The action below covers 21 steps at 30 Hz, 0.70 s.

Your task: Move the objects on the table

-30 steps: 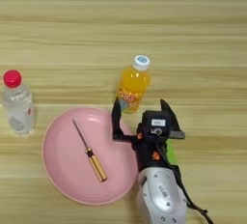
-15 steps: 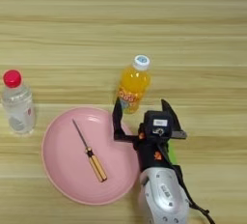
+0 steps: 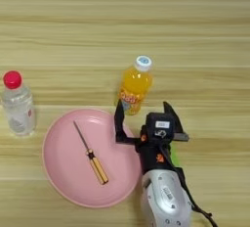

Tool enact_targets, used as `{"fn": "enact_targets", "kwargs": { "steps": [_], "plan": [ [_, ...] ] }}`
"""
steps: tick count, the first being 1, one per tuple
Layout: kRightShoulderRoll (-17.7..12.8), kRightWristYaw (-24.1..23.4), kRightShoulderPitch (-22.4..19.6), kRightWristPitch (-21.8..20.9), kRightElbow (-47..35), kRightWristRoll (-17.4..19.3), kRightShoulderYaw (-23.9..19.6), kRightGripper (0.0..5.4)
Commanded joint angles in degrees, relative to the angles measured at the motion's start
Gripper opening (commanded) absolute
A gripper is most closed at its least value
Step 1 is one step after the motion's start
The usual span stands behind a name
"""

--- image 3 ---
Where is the orange juice bottle white cap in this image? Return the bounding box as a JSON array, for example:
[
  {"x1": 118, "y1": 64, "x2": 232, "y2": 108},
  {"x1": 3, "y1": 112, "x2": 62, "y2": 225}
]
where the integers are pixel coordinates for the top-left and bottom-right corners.
[{"x1": 115, "y1": 55, "x2": 154, "y2": 117}]

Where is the clear water bottle red cap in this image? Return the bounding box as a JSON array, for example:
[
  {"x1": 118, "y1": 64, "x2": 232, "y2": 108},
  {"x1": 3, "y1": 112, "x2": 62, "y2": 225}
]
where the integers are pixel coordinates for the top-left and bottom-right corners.
[{"x1": 0, "y1": 69, "x2": 37, "y2": 138}]

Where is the pink round plate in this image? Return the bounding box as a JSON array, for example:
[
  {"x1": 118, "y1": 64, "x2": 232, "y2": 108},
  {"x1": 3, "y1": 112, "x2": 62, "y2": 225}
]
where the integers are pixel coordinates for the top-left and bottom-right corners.
[{"x1": 41, "y1": 108, "x2": 143, "y2": 209}]

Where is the screwdriver with yellow handle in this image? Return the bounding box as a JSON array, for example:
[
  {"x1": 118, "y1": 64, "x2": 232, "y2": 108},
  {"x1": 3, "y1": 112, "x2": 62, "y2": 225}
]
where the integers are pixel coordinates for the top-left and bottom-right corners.
[{"x1": 72, "y1": 120, "x2": 109, "y2": 186}]

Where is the small black box white label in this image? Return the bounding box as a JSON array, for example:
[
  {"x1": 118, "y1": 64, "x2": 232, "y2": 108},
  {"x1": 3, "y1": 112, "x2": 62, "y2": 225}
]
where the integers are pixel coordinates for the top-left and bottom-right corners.
[{"x1": 145, "y1": 112, "x2": 178, "y2": 141}]

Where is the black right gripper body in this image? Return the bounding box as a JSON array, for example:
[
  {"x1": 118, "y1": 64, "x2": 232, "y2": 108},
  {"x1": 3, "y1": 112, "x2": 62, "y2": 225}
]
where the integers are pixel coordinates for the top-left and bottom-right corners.
[{"x1": 134, "y1": 124, "x2": 180, "y2": 175}]

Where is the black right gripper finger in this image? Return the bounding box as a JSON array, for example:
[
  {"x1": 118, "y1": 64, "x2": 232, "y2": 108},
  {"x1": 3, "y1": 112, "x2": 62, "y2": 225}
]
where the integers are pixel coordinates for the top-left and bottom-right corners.
[
  {"x1": 162, "y1": 101, "x2": 190, "y2": 143},
  {"x1": 113, "y1": 100, "x2": 139, "y2": 145}
]

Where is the green rectangular block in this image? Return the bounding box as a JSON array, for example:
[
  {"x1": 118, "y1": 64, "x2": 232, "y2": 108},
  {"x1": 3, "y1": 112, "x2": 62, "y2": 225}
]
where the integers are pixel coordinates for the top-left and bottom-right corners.
[{"x1": 170, "y1": 142, "x2": 182, "y2": 167}]

